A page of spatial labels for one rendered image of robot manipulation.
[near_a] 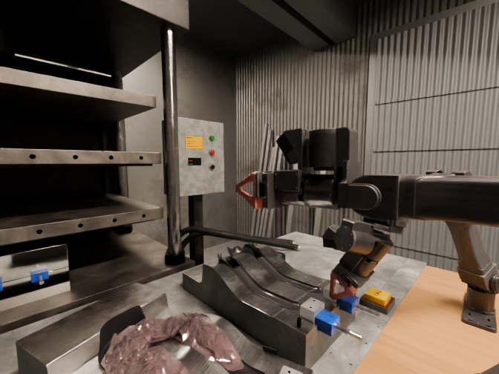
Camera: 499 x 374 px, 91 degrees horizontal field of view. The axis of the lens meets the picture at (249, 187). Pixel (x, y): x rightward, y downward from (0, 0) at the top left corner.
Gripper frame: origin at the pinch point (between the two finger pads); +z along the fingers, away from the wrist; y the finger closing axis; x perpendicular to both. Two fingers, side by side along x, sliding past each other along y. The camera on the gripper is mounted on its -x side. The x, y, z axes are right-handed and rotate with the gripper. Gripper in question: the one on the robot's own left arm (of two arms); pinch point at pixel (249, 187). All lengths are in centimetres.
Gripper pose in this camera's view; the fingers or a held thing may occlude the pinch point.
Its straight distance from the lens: 52.1
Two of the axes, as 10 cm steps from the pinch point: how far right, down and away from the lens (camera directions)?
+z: -7.3, -0.4, 6.8
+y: -6.8, 0.7, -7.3
